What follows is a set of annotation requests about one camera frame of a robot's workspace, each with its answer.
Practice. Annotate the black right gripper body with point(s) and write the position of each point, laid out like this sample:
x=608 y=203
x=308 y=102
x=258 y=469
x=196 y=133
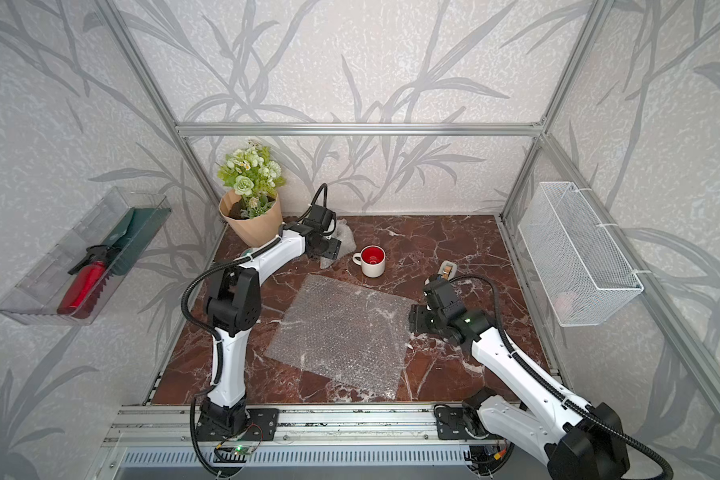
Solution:
x=424 y=321

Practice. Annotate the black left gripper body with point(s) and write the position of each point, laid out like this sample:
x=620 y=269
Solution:
x=327 y=248

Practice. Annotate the clear bubble wrap sheet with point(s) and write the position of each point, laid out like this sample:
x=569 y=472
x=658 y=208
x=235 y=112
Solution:
x=347 y=333
x=347 y=244

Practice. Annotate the white mug red inside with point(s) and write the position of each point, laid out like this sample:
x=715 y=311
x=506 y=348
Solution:
x=371 y=260

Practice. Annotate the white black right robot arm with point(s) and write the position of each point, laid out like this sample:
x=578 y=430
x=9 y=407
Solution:
x=571 y=437

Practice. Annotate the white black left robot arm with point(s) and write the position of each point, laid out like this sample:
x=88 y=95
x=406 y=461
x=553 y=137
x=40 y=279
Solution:
x=226 y=302

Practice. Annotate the grey tape dispenser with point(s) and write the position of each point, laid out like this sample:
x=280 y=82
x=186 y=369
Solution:
x=447 y=270

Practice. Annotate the beige flower pot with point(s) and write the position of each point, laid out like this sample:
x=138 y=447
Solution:
x=253 y=232

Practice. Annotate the green white artificial flowers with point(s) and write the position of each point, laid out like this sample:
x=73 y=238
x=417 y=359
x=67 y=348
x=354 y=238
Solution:
x=253 y=175

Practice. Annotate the red black spray bottle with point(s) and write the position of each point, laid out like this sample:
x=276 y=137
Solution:
x=90 y=277

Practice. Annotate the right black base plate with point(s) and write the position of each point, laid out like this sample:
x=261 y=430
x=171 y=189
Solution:
x=458 y=423

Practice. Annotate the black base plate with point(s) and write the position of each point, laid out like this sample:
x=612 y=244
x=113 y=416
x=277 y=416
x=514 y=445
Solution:
x=458 y=423
x=260 y=424

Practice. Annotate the white wire mesh basket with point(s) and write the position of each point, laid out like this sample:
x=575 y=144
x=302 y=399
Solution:
x=584 y=274

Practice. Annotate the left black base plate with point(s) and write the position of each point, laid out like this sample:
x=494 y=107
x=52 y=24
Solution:
x=260 y=424

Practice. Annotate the clear plastic wall tray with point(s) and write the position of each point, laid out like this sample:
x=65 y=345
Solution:
x=35 y=298

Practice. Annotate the aluminium mounting rail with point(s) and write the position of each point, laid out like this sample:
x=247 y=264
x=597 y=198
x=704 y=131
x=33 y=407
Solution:
x=345 y=424

